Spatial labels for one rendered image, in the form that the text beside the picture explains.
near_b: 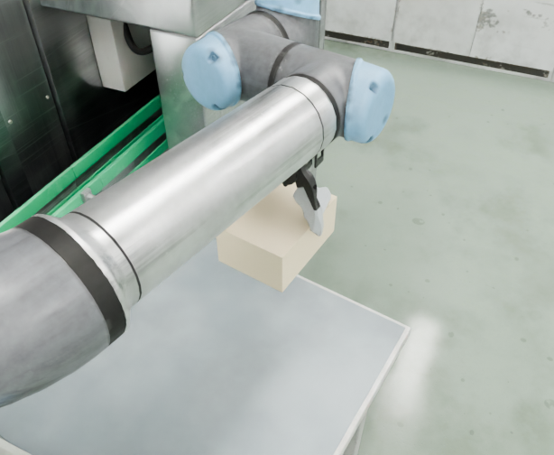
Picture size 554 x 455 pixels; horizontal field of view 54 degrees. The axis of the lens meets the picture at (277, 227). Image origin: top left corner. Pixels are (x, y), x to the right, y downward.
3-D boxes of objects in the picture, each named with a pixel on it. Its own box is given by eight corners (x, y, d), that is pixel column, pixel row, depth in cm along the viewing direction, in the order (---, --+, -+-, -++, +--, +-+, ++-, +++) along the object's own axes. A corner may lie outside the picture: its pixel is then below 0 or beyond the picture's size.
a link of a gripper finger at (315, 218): (349, 216, 83) (323, 164, 80) (330, 238, 80) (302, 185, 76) (333, 218, 85) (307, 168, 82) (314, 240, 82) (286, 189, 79)
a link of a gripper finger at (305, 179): (328, 204, 78) (300, 151, 75) (323, 209, 77) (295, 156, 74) (304, 208, 81) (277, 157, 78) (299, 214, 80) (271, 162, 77)
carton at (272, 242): (334, 230, 91) (337, 196, 86) (281, 292, 81) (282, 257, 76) (274, 205, 96) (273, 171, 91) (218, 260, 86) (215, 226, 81)
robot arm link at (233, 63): (254, 63, 51) (318, 24, 57) (169, 35, 56) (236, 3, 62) (257, 134, 56) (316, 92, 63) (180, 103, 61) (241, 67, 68)
